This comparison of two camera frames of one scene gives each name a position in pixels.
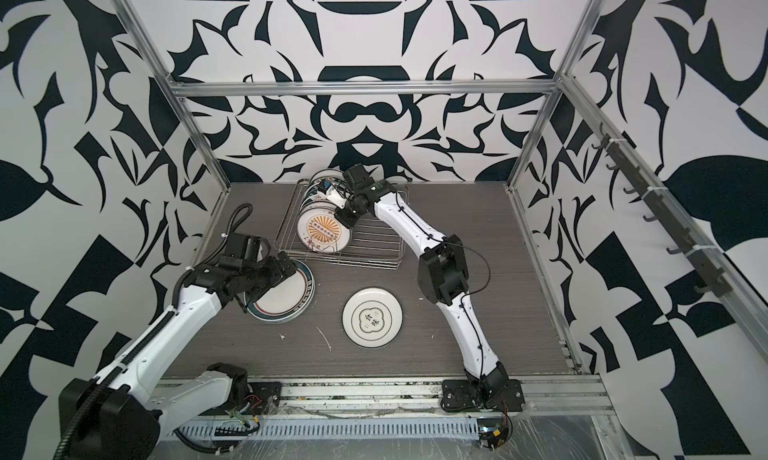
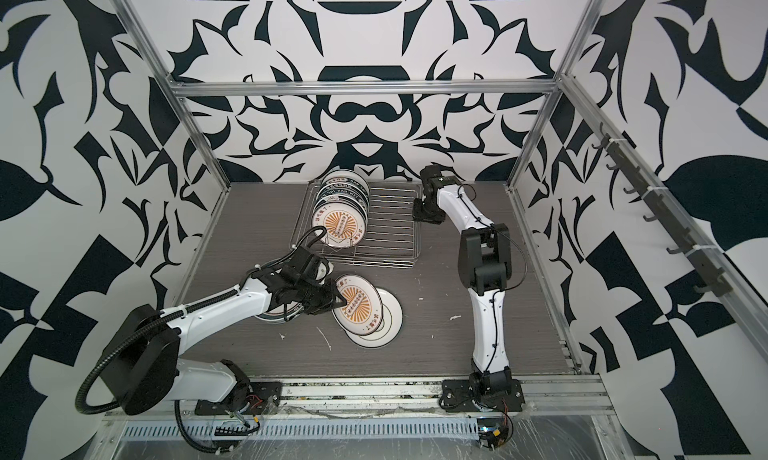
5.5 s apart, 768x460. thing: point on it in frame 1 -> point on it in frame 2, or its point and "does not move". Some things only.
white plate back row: x=319 y=204 -> x=345 y=223
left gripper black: x=270 y=261 -> x=331 y=301
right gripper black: x=349 y=222 -> x=419 y=214
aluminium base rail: x=555 y=398 does not move
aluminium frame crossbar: x=361 y=87 does not move
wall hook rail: x=714 y=280 does not move
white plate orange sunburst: x=321 y=231 -> x=363 y=312
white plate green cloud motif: x=372 y=317 does not move
